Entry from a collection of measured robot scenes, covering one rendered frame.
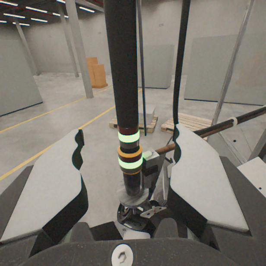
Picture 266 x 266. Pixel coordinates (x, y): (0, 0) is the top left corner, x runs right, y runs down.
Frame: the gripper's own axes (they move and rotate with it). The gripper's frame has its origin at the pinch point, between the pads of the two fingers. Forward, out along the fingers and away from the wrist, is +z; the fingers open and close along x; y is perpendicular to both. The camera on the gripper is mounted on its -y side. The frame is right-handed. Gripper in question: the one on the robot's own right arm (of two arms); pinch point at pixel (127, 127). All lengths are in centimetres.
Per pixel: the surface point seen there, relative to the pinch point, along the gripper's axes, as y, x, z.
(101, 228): 61, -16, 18
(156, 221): 34.7, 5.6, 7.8
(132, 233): 47.9, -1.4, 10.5
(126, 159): 9.3, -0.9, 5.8
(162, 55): 14, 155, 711
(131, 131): 4.2, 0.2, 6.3
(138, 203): 20.0, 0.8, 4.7
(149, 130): 160, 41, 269
